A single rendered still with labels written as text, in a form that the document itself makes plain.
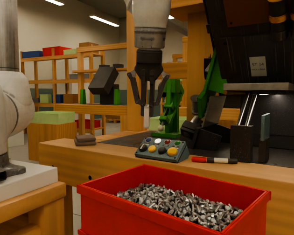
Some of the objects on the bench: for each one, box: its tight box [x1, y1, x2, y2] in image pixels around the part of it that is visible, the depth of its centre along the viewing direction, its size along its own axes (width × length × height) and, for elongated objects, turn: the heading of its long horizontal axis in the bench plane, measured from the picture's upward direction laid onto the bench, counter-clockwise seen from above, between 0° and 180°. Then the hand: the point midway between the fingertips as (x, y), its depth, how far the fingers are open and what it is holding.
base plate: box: [98, 131, 294, 170], centre depth 101 cm, size 42×110×2 cm
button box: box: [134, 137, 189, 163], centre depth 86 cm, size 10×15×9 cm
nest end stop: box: [180, 126, 195, 139], centre depth 102 cm, size 4×7×6 cm
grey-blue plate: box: [258, 113, 270, 163], centre depth 82 cm, size 10×2×14 cm
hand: (147, 116), depth 84 cm, fingers closed
